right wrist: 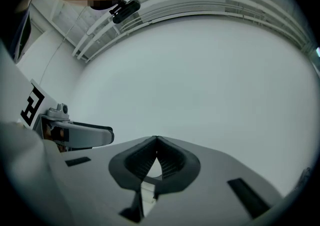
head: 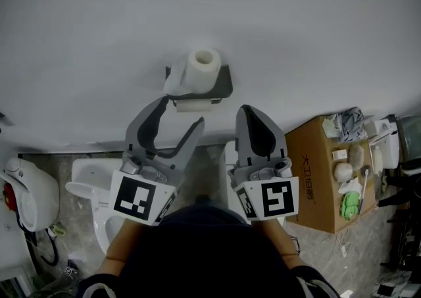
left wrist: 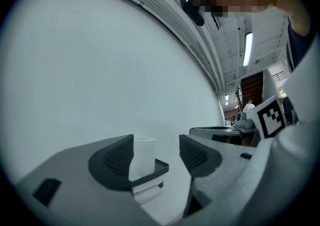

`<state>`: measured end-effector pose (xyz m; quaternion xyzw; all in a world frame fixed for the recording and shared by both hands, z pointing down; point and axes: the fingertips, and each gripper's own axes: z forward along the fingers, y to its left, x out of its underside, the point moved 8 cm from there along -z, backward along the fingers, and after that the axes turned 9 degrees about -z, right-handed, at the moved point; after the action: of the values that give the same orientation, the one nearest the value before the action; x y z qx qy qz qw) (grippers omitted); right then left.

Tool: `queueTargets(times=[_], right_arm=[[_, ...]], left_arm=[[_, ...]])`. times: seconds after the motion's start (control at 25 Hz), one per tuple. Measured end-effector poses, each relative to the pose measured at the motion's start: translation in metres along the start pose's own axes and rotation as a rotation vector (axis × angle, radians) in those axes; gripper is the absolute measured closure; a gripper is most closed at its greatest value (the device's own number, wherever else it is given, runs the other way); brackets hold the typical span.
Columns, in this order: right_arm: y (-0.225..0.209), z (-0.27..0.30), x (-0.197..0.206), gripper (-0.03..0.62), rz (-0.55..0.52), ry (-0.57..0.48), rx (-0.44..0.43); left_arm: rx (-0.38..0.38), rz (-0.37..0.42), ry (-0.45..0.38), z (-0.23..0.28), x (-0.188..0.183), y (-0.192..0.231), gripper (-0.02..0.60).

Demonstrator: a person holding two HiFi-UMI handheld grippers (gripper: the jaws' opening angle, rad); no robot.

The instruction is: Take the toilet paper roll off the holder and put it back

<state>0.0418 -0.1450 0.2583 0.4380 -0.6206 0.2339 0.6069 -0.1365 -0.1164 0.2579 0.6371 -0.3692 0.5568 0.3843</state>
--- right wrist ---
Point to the person's left hand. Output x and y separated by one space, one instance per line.
59 133

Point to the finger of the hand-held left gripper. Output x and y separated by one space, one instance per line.
90 136

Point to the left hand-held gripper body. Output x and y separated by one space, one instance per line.
53 114

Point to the person's dark top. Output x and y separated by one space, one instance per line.
25 33

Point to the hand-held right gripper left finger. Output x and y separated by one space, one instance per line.
95 182

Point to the black head-worn camera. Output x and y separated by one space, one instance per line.
126 10

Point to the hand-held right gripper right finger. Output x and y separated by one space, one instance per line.
220 170

